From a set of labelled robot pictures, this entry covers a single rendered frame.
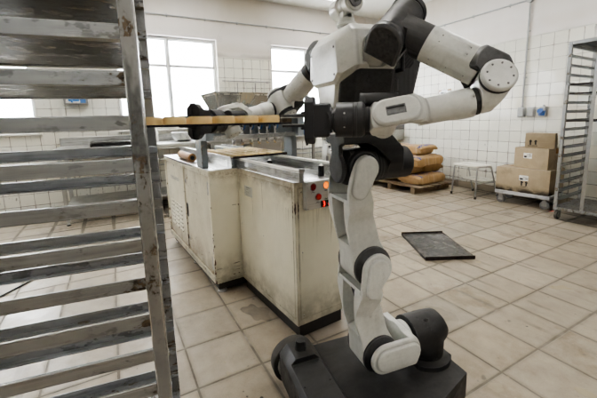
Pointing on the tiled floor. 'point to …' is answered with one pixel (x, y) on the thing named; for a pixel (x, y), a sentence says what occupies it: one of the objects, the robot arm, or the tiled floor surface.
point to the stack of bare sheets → (436, 246)
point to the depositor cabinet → (207, 218)
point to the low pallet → (414, 185)
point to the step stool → (473, 176)
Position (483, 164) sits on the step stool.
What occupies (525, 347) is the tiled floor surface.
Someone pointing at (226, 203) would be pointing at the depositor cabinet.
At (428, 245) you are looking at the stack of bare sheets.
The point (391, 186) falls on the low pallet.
